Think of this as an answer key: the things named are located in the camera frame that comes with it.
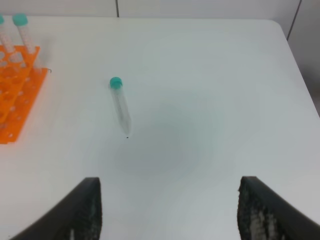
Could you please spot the racked tube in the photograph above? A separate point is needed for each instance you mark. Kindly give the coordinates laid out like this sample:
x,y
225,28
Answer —
x,y
21,22
7,42

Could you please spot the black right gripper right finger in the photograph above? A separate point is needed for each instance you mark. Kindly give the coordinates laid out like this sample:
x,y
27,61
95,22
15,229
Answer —
x,y
264,215

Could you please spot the orange test tube rack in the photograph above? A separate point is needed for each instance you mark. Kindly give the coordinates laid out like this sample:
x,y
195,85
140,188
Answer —
x,y
20,85

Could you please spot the clear tube with teal cap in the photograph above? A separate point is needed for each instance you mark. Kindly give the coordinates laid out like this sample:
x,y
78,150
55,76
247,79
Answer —
x,y
121,105

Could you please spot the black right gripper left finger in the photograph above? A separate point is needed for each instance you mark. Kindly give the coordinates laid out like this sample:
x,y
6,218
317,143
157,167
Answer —
x,y
78,216

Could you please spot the racked tube far right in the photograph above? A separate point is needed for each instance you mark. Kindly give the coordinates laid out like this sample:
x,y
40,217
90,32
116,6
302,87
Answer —
x,y
21,22

